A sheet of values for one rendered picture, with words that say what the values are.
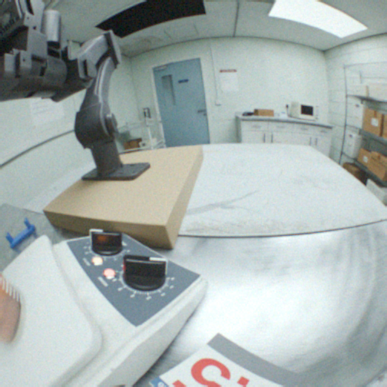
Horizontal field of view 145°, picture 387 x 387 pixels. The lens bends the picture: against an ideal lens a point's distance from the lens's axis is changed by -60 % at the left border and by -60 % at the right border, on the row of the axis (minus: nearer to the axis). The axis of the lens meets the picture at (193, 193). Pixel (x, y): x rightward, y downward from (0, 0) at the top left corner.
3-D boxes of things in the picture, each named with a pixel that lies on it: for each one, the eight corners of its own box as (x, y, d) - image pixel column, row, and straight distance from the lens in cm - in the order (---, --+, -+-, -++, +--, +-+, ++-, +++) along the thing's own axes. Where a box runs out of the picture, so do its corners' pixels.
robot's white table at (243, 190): (131, 256, 146) (84, 162, 103) (273, 265, 128) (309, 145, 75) (108, 302, 133) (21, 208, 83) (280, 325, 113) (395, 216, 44)
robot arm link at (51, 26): (61, -3, 27) (93, 28, 35) (12, 34, 31) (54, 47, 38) (58, 67, 20) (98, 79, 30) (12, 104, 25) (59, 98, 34)
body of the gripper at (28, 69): (23, 6, 18) (62, 31, 22) (-38, 78, 24) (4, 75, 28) (15, 70, 14) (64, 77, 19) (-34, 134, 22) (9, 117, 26)
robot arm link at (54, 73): (41, 33, 23) (68, 47, 28) (9, 60, 26) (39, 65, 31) (43, 84, 20) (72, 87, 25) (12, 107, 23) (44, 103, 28)
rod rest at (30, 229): (34, 226, 50) (28, 215, 49) (34, 231, 47) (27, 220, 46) (13, 243, 54) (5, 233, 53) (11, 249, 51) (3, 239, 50)
